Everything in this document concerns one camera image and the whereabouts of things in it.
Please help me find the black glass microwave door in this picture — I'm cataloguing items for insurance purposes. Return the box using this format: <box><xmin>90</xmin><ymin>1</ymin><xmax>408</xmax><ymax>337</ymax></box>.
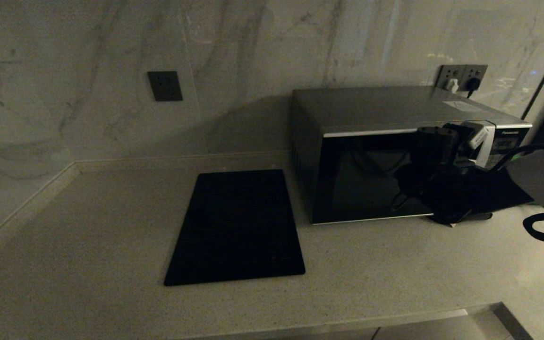
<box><xmin>312</xmin><ymin>127</ymin><xmax>497</xmax><ymax>225</ymax></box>

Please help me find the silver microwave oven body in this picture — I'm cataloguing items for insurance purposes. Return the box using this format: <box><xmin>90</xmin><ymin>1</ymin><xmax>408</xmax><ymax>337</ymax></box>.
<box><xmin>291</xmin><ymin>86</ymin><xmax>533</xmax><ymax>225</ymax></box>

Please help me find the beige cabinet front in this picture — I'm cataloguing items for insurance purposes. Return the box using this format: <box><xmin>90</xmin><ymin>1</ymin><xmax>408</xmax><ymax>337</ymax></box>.
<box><xmin>375</xmin><ymin>311</ymin><xmax>513</xmax><ymax>340</ymax></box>

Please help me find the black induction cooktop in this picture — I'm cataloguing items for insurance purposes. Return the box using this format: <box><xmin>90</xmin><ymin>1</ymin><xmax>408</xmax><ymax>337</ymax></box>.
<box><xmin>164</xmin><ymin>170</ymin><xmax>306</xmax><ymax>287</ymax></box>

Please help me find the dark grey single wall socket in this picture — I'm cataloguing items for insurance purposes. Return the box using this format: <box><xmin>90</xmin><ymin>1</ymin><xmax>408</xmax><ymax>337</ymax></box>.
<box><xmin>147</xmin><ymin>71</ymin><xmax>183</xmax><ymax>102</ymax></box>

